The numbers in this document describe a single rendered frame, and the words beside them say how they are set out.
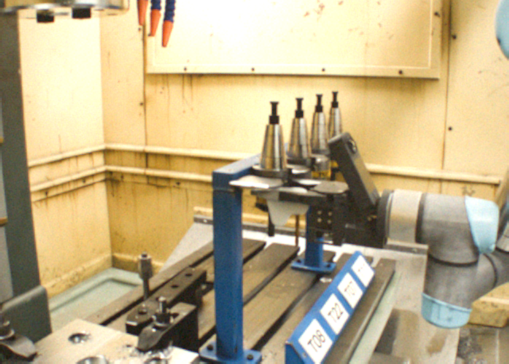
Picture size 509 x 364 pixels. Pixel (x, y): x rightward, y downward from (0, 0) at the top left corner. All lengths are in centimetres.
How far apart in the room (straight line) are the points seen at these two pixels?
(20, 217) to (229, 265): 58
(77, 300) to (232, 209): 119
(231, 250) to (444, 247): 31
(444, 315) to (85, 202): 141
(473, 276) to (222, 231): 38
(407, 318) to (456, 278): 64
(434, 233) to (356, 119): 81
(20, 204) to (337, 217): 74
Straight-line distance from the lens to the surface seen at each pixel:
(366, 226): 78
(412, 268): 152
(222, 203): 79
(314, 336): 90
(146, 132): 183
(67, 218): 187
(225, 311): 86
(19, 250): 125
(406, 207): 74
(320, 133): 100
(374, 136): 150
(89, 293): 194
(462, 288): 78
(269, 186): 74
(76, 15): 61
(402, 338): 136
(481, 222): 74
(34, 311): 130
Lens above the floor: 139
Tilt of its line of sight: 12 degrees down
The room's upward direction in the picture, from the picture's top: straight up
